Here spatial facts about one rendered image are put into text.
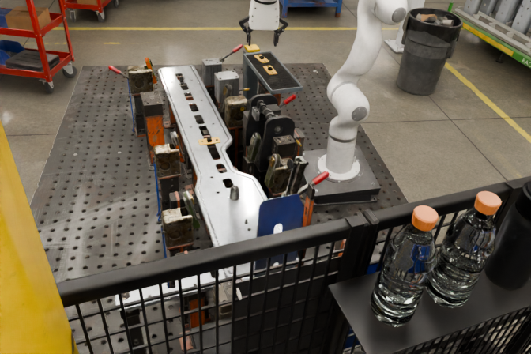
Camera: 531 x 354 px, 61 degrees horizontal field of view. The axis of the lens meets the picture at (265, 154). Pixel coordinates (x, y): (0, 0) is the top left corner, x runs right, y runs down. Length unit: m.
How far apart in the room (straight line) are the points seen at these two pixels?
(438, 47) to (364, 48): 2.73
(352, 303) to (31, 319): 0.45
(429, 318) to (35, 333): 0.53
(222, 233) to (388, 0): 0.93
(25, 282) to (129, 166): 1.77
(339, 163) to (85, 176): 1.13
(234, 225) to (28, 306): 1.03
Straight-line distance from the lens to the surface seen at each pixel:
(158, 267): 0.59
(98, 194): 2.05
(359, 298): 0.73
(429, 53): 4.43
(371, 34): 1.73
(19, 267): 0.41
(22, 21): 4.22
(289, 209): 1.04
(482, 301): 0.80
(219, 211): 1.46
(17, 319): 0.44
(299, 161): 1.34
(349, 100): 1.75
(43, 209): 2.04
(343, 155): 1.95
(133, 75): 2.19
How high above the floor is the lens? 2.00
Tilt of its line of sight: 36 degrees down
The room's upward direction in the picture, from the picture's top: 4 degrees clockwise
